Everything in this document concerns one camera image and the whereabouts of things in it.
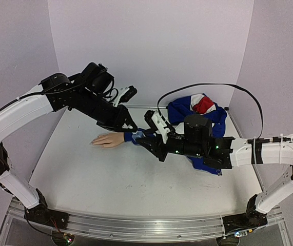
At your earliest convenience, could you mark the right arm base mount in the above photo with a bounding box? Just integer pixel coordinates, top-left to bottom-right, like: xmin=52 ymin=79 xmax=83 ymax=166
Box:
xmin=223 ymin=195 xmax=268 ymax=235

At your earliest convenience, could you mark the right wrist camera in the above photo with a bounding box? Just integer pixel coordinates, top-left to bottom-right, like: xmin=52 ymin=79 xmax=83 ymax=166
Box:
xmin=144 ymin=110 xmax=175 ymax=144

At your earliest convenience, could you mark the nail polish bottle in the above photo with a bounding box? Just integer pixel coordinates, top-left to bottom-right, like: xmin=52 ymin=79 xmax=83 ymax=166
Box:
xmin=132 ymin=131 xmax=145 ymax=142

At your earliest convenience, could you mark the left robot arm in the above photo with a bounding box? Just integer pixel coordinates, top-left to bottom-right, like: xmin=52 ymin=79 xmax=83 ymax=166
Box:
xmin=0 ymin=63 xmax=138 ymax=224

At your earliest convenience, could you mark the aluminium front rail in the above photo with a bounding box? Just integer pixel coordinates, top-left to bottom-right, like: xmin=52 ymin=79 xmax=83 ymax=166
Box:
xmin=0 ymin=200 xmax=291 ymax=245

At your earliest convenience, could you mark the mannequin hand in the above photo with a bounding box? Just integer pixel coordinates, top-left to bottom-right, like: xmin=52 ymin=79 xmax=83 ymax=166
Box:
xmin=90 ymin=132 xmax=124 ymax=148

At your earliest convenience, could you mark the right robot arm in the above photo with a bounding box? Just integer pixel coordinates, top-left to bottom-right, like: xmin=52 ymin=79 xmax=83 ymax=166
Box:
xmin=136 ymin=110 xmax=293 ymax=218

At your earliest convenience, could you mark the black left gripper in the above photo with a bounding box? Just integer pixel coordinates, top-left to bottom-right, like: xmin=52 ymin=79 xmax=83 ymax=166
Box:
xmin=77 ymin=89 xmax=140 ymax=133

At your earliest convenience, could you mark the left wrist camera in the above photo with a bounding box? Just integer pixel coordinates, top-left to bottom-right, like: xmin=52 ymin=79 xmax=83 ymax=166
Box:
xmin=113 ymin=86 xmax=138 ymax=107

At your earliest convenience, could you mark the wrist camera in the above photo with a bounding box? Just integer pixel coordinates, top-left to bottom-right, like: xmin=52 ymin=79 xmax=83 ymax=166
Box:
xmin=113 ymin=86 xmax=138 ymax=107
xmin=144 ymin=110 xmax=175 ymax=144

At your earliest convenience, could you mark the blue white red jacket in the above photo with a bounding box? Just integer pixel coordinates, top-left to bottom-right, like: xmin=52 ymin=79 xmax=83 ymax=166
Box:
xmin=124 ymin=94 xmax=227 ymax=176

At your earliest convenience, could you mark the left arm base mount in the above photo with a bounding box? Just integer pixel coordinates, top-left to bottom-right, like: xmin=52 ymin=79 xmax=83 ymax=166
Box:
xmin=24 ymin=189 xmax=69 ymax=230

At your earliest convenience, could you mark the black right camera cable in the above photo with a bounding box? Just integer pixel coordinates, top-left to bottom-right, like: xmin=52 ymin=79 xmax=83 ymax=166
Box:
xmin=157 ymin=82 xmax=264 ymax=140

